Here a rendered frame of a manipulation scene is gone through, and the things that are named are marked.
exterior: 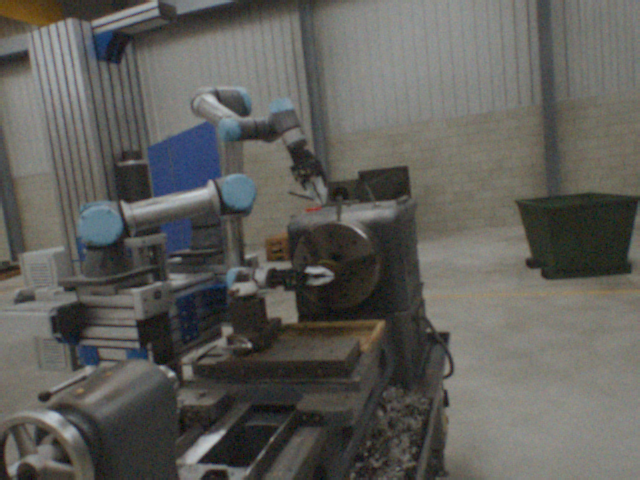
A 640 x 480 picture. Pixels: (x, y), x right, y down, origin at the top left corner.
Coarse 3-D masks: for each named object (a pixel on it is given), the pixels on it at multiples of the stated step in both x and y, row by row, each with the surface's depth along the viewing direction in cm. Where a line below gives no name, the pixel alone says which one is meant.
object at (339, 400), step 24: (360, 360) 132; (192, 384) 132; (216, 384) 130; (240, 384) 128; (264, 384) 126; (288, 384) 124; (312, 384) 122; (336, 384) 121; (360, 384) 120; (192, 408) 121; (216, 408) 121; (312, 408) 113; (336, 408) 112; (360, 408) 117
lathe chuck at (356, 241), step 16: (320, 224) 185; (336, 224) 183; (352, 224) 185; (320, 240) 185; (336, 240) 183; (352, 240) 182; (368, 240) 180; (304, 256) 188; (352, 256) 182; (352, 272) 183; (368, 272) 181; (336, 288) 186; (352, 288) 184; (368, 288) 182; (336, 304) 187; (352, 304) 185
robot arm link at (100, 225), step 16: (240, 176) 167; (192, 192) 165; (208, 192) 166; (224, 192) 165; (240, 192) 167; (96, 208) 152; (112, 208) 156; (128, 208) 158; (144, 208) 159; (160, 208) 161; (176, 208) 162; (192, 208) 164; (208, 208) 167; (224, 208) 168; (240, 208) 167; (80, 224) 152; (96, 224) 152; (112, 224) 153; (128, 224) 156; (144, 224) 160; (160, 224) 163; (96, 240) 153; (112, 240) 154
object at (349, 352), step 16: (208, 352) 141; (224, 352) 136; (272, 352) 132; (288, 352) 130; (304, 352) 129; (320, 352) 128; (336, 352) 126; (352, 352) 128; (192, 368) 136; (208, 368) 132; (224, 368) 131; (240, 368) 129; (256, 368) 128; (272, 368) 127; (288, 368) 126; (304, 368) 124; (320, 368) 123; (336, 368) 122
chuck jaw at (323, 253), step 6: (312, 234) 186; (306, 240) 182; (312, 240) 182; (306, 246) 183; (312, 246) 182; (318, 246) 181; (312, 252) 180; (318, 252) 180; (324, 252) 182; (318, 258) 178
